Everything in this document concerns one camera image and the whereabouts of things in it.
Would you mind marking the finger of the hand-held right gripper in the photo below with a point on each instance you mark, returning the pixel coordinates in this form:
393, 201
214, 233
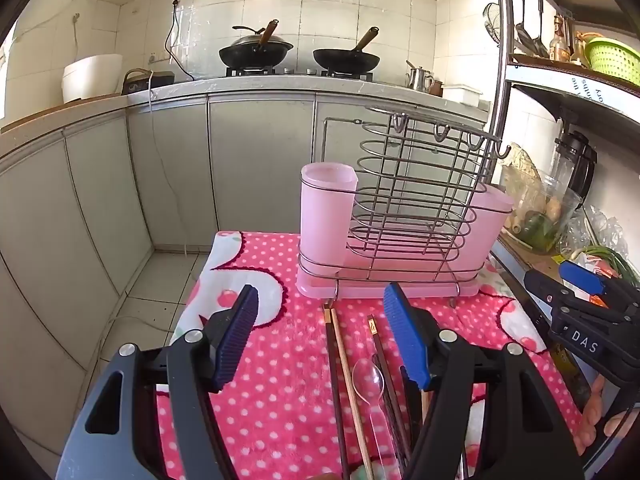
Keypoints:
580, 277
545, 290

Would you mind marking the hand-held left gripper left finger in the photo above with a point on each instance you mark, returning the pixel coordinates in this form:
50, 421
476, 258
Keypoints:
235, 345

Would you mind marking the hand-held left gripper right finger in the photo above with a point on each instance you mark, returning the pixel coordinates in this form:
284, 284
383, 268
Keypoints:
407, 345

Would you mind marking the dark chopstick with gold band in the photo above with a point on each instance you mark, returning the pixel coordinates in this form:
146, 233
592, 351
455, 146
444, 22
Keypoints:
380, 347

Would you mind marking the clear plastic spoon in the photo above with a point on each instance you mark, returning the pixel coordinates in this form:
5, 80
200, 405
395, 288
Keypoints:
367, 380

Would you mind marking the light wooden chopstick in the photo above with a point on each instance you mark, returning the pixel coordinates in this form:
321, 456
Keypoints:
350, 390

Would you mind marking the pink plastic utensil cup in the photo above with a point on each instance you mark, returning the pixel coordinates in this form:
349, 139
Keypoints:
325, 220
492, 220

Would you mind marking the person's right hand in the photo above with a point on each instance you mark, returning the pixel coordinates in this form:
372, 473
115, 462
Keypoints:
595, 410

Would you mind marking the green onions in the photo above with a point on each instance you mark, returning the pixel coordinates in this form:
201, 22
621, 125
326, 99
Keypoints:
610, 260

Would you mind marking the cardboard sheet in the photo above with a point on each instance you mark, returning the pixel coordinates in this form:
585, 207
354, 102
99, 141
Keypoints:
530, 257

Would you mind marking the pink plastic drip tray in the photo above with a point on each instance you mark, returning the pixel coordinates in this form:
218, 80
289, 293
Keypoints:
380, 287

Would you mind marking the pink polka dot blanket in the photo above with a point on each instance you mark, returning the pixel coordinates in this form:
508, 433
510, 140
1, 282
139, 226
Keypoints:
280, 280

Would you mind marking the black blender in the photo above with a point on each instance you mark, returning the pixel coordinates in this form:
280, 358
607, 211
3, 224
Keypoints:
580, 160

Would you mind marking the metal storage shelf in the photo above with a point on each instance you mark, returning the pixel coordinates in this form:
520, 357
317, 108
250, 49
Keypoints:
575, 95

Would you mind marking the grey kitchen counter cabinets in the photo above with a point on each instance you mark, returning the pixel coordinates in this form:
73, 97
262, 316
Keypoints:
260, 160

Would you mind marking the white plastic box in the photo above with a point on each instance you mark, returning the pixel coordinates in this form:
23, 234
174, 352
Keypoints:
462, 95

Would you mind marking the green plastic colander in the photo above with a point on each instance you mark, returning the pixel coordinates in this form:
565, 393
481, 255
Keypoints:
612, 60

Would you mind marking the brown cup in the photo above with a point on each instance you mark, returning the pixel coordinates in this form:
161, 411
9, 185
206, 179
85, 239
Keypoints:
437, 87

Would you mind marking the glass bottle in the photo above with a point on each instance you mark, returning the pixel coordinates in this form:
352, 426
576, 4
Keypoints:
560, 42

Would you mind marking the steel kettle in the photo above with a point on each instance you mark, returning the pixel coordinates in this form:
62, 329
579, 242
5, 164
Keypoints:
419, 79

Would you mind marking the hanging metal ladle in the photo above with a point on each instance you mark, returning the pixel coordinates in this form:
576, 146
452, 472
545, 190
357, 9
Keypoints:
527, 35

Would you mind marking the black countertop appliance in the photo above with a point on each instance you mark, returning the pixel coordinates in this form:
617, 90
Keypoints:
145, 82

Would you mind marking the gas stove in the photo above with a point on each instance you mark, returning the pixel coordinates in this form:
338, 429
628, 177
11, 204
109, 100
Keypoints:
300, 72

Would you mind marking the black wok with lid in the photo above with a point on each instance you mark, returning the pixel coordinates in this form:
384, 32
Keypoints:
255, 52

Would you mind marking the white rice cooker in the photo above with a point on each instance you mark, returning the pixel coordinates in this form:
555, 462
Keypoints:
92, 77

